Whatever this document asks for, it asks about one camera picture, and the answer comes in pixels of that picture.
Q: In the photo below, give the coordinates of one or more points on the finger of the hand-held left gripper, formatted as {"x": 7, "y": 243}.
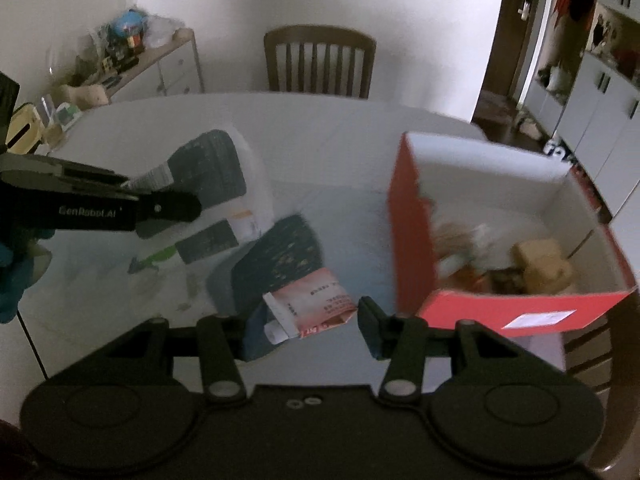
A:
{"x": 167, "y": 212}
{"x": 60, "y": 175}

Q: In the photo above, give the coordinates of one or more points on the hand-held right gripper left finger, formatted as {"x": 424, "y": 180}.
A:
{"x": 254, "y": 334}

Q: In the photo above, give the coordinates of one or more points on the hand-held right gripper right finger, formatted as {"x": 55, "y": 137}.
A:
{"x": 374, "y": 330}

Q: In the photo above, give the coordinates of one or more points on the white dark green tissue pack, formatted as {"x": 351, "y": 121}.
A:
{"x": 210, "y": 170}

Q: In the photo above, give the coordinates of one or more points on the red white paper packet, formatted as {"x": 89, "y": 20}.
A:
{"x": 315, "y": 300}

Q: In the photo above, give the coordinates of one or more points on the red cardboard box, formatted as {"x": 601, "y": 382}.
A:
{"x": 410, "y": 220}

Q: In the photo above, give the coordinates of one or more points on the dark green foil packet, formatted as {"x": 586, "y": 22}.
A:
{"x": 505, "y": 280}

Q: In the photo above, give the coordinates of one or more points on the tan squishy animal toy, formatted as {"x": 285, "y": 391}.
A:
{"x": 542, "y": 260}

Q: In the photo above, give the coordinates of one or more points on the person's left hand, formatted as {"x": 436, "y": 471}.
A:
{"x": 15, "y": 280}

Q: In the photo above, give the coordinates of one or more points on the yellow black container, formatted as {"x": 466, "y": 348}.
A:
{"x": 22, "y": 130}

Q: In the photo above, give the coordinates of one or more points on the tan plush toy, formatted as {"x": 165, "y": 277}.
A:
{"x": 82, "y": 95}

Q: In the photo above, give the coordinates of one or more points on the white wooden sideboard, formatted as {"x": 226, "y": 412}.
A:
{"x": 170, "y": 70}

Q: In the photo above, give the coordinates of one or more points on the blue globe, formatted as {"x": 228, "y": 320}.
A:
{"x": 129, "y": 24}

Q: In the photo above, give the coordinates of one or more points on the clear plastic bag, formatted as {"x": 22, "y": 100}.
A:
{"x": 162, "y": 31}

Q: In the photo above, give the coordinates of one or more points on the brown wooden slatted chair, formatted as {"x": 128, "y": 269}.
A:
{"x": 320, "y": 60}

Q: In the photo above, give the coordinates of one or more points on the patterned doormat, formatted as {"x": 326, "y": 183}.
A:
{"x": 500, "y": 106}

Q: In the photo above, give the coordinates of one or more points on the brown wooden door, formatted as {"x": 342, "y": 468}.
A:
{"x": 520, "y": 35}

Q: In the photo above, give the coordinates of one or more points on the white wooden wall cabinet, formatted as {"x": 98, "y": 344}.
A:
{"x": 600, "y": 105}

